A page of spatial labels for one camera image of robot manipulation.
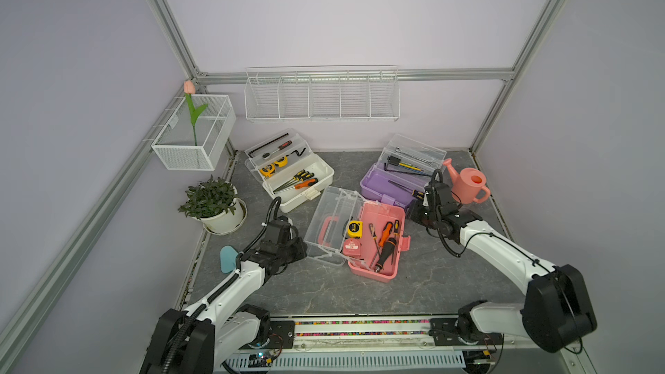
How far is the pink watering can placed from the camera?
97 centimetres

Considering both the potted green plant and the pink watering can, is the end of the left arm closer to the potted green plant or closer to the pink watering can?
the potted green plant

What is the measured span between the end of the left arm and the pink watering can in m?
0.64

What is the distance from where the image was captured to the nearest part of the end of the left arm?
0.62 m
